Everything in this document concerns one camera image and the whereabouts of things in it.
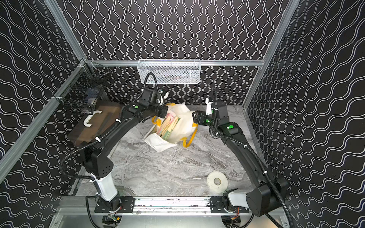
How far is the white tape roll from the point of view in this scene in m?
0.81

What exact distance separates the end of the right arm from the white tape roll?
371 millimetres

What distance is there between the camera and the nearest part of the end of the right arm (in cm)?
56
